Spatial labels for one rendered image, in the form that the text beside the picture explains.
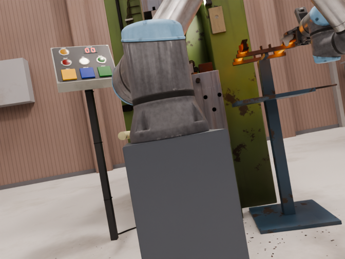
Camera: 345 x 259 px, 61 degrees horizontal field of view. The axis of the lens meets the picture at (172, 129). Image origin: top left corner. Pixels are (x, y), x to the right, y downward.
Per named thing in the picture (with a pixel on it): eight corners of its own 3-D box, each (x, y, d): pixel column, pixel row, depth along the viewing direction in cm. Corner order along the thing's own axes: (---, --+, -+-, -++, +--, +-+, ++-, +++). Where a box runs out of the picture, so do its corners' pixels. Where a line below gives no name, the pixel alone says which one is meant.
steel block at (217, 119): (230, 142, 176) (218, 69, 175) (169, 152, 178) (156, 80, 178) (221, 137, 231) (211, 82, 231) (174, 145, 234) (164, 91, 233)
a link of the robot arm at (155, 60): (140, 94, 60) (125, 10, 60) (124, 105, 76) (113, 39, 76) (205, 86, 65) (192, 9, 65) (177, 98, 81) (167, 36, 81)
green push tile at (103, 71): (112, 74, 169) (109, 65, 172) (99, 76, 166) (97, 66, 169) (112, 76, 170) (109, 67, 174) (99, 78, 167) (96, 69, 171)
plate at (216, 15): (226, 31, 192) (222, 5, 192) (212, 33, 193) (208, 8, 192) (225, 32, 194) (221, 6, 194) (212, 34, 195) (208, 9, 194)
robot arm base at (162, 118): (218, 129, 62) (210, 83, 61) (129, 145, 59) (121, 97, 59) (199, 130, 80) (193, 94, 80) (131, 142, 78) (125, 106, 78)
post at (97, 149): (117, 240, 177) (86, 65, 176) (110, 240, 177) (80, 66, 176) (118, 237, 181) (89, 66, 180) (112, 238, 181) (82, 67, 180)
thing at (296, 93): (315, 91, 149) (315, 87, 149) (237, 105, 154) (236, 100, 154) (297, 95, 179) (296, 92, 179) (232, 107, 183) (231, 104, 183)
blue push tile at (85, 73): (95, 76, 165) (92, 67, 169) (81, 77, 162) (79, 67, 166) (95, 78, 167) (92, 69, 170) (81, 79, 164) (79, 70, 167)
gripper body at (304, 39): (293, 47, 136) (302, 40, 124) (290, 29, 136) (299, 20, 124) (310, 44, 135) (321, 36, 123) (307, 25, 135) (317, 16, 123)
